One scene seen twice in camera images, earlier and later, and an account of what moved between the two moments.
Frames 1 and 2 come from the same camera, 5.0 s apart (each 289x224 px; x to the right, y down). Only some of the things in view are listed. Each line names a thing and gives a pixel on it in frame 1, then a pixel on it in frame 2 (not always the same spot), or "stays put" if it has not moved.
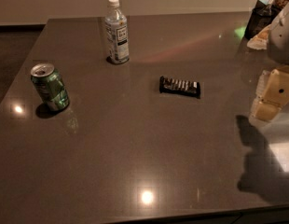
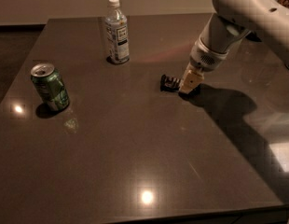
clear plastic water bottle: [116, 34] stays put
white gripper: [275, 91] → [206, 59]
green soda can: [50, 86] stays put
